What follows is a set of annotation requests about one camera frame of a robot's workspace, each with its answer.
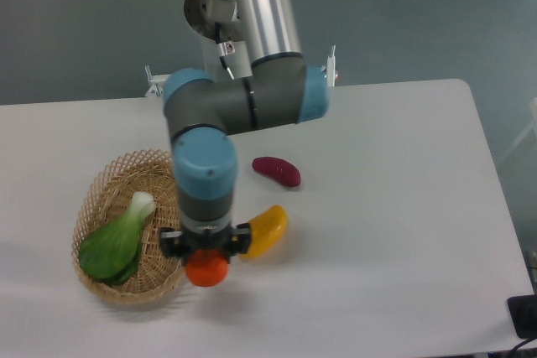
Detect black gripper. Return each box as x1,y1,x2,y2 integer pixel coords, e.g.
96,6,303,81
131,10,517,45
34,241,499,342
159,223,253,267

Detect orange fruit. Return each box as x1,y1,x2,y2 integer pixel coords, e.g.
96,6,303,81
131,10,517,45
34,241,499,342
185,249,228,288

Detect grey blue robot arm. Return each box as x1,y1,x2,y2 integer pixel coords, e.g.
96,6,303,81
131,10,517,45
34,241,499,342
159,0,329,263

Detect woven wicker basket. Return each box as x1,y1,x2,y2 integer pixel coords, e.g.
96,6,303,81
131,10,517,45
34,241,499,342
71,149,185,305

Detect yellow mango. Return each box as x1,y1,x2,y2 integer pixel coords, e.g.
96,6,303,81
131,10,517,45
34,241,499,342
240,205,289,260

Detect green bok choy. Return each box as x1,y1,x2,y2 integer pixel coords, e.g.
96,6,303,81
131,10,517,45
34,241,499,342
78,192,156,285

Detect purple sweet potato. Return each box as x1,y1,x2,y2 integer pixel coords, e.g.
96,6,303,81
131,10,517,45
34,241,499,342
252,156,301,188

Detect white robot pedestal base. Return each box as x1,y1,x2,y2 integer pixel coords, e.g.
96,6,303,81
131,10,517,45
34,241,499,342
143,0,341,97

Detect black cable on pedestal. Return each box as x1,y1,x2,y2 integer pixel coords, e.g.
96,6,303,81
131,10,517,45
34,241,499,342
213,21,236,81

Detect black device with cable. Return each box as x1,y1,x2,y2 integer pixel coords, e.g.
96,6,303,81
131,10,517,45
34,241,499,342
507,294,536,356

